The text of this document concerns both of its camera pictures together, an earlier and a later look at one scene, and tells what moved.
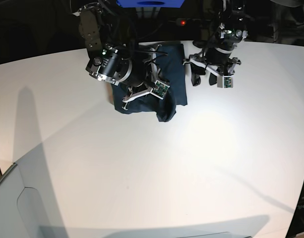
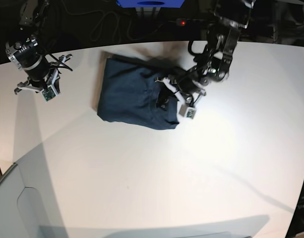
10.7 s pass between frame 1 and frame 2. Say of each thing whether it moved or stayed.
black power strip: stayed
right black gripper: moved
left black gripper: moved
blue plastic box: stayed
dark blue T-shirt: moved
